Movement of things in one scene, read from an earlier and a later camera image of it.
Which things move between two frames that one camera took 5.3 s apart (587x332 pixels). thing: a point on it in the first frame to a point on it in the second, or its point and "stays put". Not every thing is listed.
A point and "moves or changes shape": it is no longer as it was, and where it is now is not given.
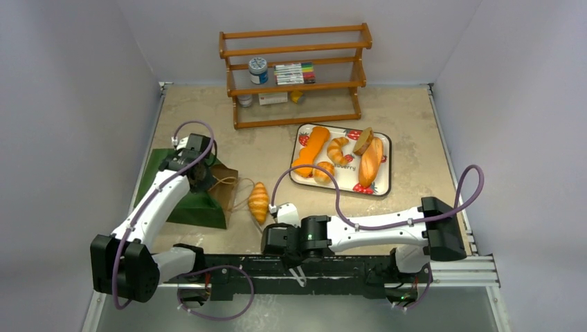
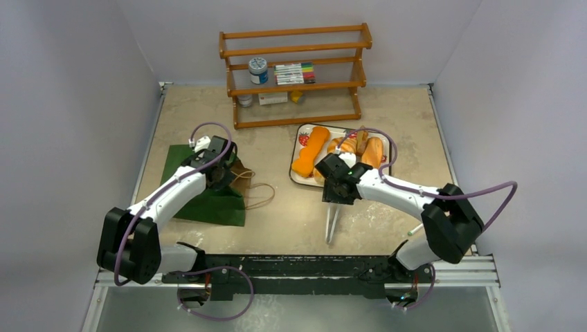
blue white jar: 258,70 stays put
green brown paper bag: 208,207 moves or changes shape
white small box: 273,97 stays put
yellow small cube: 295,95 stays put
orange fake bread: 306,155 stays put
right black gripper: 270,238 to 336,196
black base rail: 241,276 stays put
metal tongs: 301,280 moves or changes shape
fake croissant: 334,149 stays put
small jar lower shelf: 245,99 stays put
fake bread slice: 363,141 stays put
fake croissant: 258,202 to 349,144
